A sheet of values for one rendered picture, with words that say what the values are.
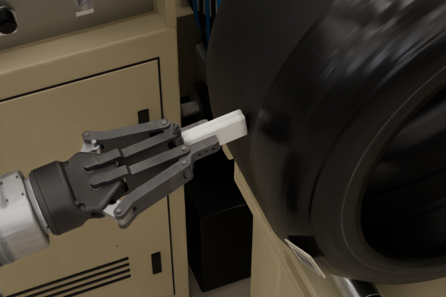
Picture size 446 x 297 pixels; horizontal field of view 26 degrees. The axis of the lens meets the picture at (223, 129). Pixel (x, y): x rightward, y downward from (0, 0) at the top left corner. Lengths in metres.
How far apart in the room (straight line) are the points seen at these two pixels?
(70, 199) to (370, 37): 0.35
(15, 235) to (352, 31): 0.39
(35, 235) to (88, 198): 0.07
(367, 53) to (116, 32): 0.77
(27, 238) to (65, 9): 0.67
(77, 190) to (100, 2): 0.64
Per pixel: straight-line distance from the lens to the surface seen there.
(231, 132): 1.05
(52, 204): 1.01
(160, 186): 1.01
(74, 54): 1.61
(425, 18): 0.93
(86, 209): 1.01
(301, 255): 1.12
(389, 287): 1.43
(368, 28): 0.94
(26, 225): 1.01
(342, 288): 1.30
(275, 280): 1.90
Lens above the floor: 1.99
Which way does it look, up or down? 48 degrees down
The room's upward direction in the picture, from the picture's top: straight up
